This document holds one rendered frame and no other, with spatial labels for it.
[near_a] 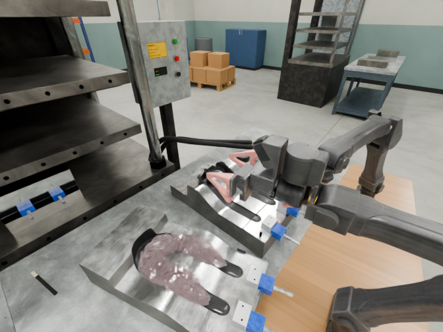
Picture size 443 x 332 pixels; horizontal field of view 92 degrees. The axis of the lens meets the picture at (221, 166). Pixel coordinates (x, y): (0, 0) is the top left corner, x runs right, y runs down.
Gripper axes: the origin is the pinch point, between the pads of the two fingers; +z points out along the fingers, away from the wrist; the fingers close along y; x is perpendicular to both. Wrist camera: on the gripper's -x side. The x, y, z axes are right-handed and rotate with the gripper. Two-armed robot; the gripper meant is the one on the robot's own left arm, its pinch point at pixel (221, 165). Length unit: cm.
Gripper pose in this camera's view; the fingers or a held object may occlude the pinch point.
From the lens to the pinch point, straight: 51.8
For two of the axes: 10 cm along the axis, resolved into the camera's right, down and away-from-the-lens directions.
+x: 0.1, 8.2, 5.7
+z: -8.4, -3.0, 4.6
